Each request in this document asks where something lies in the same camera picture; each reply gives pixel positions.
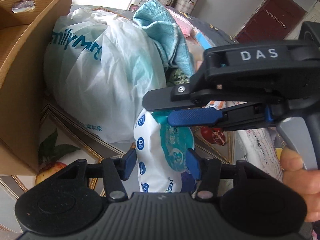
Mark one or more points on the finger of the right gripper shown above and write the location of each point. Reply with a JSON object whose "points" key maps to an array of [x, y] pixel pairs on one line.
{"points": [[170, 98], [215, 117]]}

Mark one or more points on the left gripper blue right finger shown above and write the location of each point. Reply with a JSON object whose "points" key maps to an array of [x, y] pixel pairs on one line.
{"points": [[207, 172]]}

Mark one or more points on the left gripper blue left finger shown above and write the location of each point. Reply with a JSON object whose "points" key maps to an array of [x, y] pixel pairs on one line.
{"points": [[115, 171]]}

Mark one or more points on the white blue wet wipes pack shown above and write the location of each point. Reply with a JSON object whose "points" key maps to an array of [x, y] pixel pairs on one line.
{"points": [[161, 154]]}

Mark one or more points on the person's right hand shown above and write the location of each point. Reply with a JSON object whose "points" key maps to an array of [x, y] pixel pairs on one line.
{"points": [[304, 182]]}

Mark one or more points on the white stitched quilt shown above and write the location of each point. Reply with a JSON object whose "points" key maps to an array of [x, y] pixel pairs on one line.
{"points": [[259, 151]]}

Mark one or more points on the fruit pattern table cloth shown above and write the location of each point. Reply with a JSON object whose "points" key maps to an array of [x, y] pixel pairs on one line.
{"points": [[63, 140]]}

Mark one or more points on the dark red door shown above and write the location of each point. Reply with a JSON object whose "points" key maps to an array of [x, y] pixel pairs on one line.
{"points": [[273, 21]]}

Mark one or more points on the white FamilyMart plastic bag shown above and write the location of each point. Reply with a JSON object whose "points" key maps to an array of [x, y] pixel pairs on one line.
{"points": [[98, 66]]}

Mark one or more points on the teal knitted cloth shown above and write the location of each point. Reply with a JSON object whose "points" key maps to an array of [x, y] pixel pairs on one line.
{"points": [[160, 26]]}

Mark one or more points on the brown cardboard box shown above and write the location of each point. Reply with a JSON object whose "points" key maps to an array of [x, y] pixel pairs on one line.
{"points": [[26, 28]]}

